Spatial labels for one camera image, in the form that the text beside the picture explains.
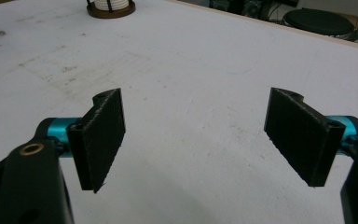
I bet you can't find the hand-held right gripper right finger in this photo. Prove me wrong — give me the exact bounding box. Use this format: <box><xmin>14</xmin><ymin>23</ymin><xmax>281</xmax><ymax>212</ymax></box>
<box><xmin>264</xmin><ymin>87</ymin><xmax>358</xmax><ymax>188</ymax></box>

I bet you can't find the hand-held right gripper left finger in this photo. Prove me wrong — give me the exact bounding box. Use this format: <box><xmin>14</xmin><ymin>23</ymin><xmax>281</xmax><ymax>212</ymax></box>
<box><xmin>46</xmin><ymin>88</ymin><xmax>127</xmax><ymax>194</ymax></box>

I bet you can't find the brown wooden cup holder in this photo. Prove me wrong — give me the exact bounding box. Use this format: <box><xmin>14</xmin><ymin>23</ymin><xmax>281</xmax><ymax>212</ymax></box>
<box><xmin>86</xmin><ymin>0</ymin><xmax>137</xmax><ymax>20</ymax></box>

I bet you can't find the dark equipment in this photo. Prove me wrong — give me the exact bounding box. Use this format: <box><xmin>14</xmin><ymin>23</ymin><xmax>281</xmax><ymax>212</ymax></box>
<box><xmin>209</xmin><ymin>0</ymin><xmax>296</xmax><ymax>22</ymax></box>

